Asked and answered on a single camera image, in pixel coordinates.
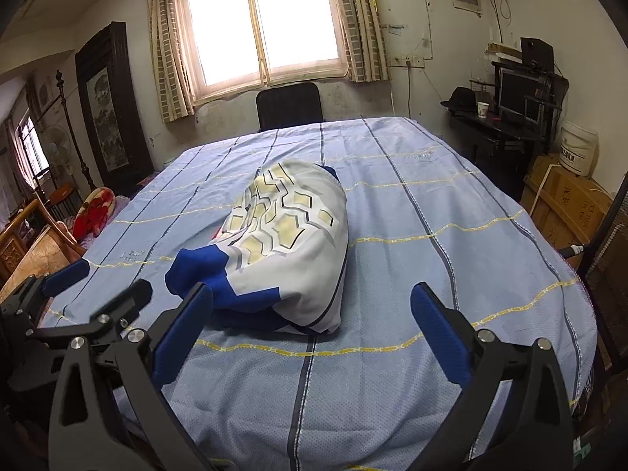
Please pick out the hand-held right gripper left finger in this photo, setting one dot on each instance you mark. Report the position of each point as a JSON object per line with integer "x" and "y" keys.
{"x": 181, "y": 338}

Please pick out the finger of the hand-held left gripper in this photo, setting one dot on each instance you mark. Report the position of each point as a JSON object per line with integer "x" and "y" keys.
{"x": 66, "y": 277}
{"x": 125, "y": 301}

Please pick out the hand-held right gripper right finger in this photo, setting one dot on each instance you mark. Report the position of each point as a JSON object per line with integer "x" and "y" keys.
{"x": 441, "y": 338}

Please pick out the blue white red hooded jacket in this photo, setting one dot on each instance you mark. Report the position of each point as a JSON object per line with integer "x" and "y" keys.
{"x": 294, "y": 255}

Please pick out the carved wooden chair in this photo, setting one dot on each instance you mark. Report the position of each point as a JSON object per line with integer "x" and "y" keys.
{"x": 29, "y": 250}

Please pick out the round wooden stool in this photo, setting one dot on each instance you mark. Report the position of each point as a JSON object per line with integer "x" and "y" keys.
{"x": 64, "y": 194}

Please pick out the white electric fan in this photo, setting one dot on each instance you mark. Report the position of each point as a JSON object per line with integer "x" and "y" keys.
{"x": 58, "y": 149}

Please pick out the small barred window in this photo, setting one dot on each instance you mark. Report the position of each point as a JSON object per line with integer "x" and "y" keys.
{"x": 32, "y": 152}

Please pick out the light blue checked bedsheet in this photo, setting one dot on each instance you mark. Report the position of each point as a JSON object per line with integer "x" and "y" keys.
{"x": 417, "y": 196}

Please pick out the dark wooden coat stand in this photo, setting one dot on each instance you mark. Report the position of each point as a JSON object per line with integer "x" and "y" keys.
{"x": 68, "y": 122}

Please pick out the dark framed landscape painting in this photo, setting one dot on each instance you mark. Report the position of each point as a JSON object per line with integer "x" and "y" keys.
{"x": 105, "y": 122}

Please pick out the brown cardboard box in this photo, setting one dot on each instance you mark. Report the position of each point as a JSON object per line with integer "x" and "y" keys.
{"x": 564, "y": 201}

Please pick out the black desk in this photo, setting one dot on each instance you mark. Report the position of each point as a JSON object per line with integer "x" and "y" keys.
{"x": 490, "y": 142}

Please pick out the white paper cup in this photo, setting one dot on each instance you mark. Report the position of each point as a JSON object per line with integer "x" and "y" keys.
{"x": 482, "y": 110}

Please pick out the white plastic bucket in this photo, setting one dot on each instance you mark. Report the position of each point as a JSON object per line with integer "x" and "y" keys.
{"x": 579, "y": 149}

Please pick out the black hat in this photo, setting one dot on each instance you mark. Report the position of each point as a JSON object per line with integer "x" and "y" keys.
{"x": 460, "y": 98}

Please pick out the beige brick-pattern curtain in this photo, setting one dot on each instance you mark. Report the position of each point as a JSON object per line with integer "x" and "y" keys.
{"x": 167, "y": 49}
{"x": 360, "y": 24}

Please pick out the black computer monitor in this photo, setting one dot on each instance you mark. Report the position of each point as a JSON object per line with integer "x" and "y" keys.
{"x": 520, "y": 95}

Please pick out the black office chair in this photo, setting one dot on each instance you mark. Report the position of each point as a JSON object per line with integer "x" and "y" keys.
{"x": 289, "y": 105}

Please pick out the large window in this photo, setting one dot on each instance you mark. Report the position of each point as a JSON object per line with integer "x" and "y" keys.
{"x": 221, "y": 24}

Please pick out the black speaker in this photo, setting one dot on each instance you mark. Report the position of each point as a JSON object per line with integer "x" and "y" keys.
{"x": 537, "y": 53}

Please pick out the white wall socket strip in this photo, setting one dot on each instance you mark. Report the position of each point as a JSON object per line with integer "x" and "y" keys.
{"x": 406, "y": 61}

